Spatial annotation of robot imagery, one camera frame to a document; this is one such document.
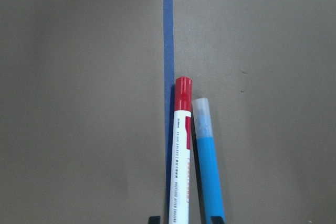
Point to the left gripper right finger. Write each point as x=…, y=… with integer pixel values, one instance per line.
x=216, y=220

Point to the red whiteboard marker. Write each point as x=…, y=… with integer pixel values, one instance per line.
x=181, y=144

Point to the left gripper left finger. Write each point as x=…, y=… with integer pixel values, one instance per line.
x=154, y=220

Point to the blue highlighter pen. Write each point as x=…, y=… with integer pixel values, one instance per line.
x=207, y=158

